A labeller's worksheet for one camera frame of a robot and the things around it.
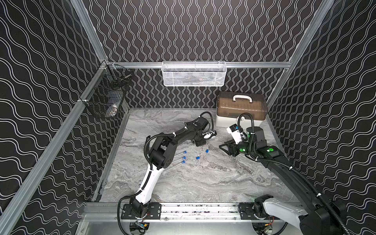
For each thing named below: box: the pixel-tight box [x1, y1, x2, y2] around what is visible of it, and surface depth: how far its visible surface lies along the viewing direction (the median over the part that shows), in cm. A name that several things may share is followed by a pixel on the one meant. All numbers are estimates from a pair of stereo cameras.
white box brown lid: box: [215, 91, 269, 129], surface depth 100 cm
